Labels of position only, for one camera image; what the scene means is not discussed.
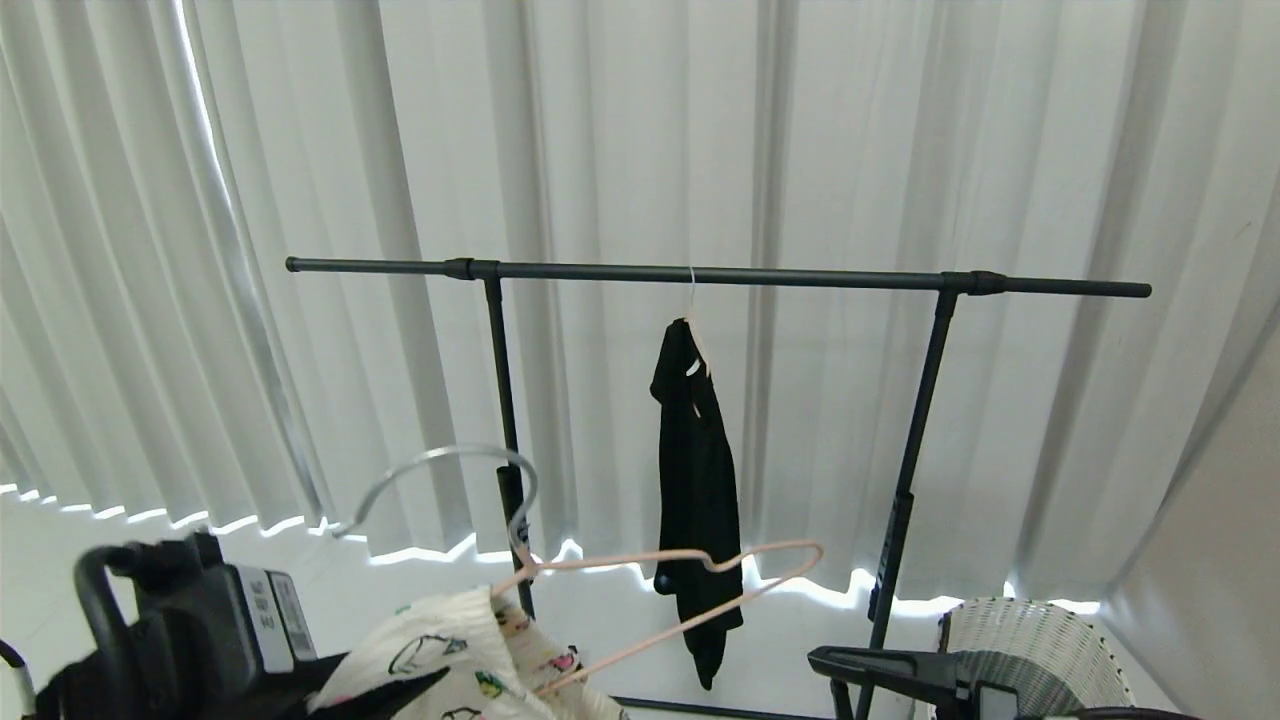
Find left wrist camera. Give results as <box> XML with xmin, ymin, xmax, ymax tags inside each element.
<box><xmin>72</xmin><ymin>530</ymin><xmax>323</xmax><ymax>720</ymax></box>

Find pink clothes hanger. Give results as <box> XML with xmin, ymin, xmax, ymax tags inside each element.
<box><xmin>335</xmin><ymin>444</ymin><xmax>826</xmax><ymax>693</ymax></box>
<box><xmin>683</xmin><ymin>266</ymin><xmax>713</xmax><ymax>419</ymax></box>

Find cream printed garment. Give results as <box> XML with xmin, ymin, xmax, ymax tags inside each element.
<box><xmin>308</xmin><ymin>587</ymin><xmax>631</xmax><ymax>720</ymax></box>

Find black clothes rack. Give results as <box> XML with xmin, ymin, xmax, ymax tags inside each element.
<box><xmin>285</xmin><ymin>256</ymin><xmax>1153</xmax><ymax>720</ymax></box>

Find white laundry basket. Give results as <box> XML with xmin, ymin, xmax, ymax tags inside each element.
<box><xmin>938</xmin><ymin>597</ymin><xmax>1137</xmax><ymax>720</ymax></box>

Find black garment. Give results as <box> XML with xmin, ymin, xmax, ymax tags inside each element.
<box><xmin>650</xmin><ymin>318</ymin><xmax>746</xmax><ymax>691</ymax></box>

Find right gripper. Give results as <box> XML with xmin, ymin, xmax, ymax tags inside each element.
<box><xmin>807</xmin><ymin>646</ymin><xmax>1023</xmax><ymax>720</ymax></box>

